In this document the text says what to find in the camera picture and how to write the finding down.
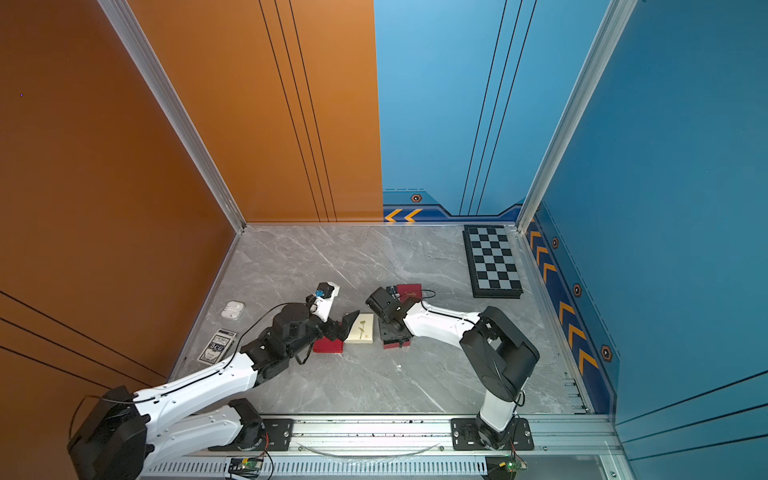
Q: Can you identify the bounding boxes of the red jewelry box base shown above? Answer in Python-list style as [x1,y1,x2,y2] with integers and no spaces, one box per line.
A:
[382,336,411,349]

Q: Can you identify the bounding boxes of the red jewelry box lid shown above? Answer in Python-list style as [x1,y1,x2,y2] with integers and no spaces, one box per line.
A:
[395,284,423,302]

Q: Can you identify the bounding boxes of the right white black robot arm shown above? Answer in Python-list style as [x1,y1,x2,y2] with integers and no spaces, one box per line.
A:
[367,298,540,450]

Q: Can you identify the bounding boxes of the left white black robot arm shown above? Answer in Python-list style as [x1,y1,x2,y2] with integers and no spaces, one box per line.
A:
[67,300,360,479]

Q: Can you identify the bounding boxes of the cream lotus print box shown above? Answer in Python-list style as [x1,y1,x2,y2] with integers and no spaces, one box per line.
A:
[345,313,376,345]

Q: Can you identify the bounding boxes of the left closed red jewelry box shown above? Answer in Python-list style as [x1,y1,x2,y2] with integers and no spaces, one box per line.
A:
[313,338,344,354]

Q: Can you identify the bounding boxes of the white earbuds case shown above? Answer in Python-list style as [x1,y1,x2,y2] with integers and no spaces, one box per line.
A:
[221,301,245,321]

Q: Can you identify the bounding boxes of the black white chessboard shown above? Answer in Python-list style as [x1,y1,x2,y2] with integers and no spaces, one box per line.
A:
[462,225,523,299]

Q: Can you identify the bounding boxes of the left green circuit board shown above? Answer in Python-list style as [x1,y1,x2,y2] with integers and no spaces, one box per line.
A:
[226,457,266,479]

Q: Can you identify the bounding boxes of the green circuit board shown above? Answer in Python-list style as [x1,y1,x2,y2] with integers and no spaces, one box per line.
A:
[483,456,528,480]
[226,457,266,479]

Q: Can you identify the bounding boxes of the right green circuit board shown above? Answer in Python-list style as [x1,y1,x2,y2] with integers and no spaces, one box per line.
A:
[483,456,528,480]

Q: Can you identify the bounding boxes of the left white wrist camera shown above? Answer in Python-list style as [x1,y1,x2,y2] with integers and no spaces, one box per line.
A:
[306,282,340,322]

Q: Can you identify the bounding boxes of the aluminium front rail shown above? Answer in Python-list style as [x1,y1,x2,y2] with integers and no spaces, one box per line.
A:
[147,414,623,465]

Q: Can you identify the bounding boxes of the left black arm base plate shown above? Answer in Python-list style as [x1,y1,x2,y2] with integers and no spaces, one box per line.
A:
[208,418,295,453]

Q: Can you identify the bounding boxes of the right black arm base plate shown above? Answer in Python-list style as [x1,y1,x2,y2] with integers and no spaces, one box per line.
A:
[449,416,535,451]

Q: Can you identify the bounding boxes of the white vented cable duct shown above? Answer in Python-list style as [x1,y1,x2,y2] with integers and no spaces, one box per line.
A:
[142,456,486,479]

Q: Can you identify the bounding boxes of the left aluminium corner post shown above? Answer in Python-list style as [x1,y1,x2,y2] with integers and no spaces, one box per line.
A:
[98,0,247,235]

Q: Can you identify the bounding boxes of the aluminium corner post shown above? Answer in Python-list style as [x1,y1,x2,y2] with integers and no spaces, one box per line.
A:
[516,0,638,234]
[98,0,247,235]

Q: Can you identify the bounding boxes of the right aluminium corner post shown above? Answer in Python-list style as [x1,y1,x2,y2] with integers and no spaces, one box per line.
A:
[516,0,638,234]

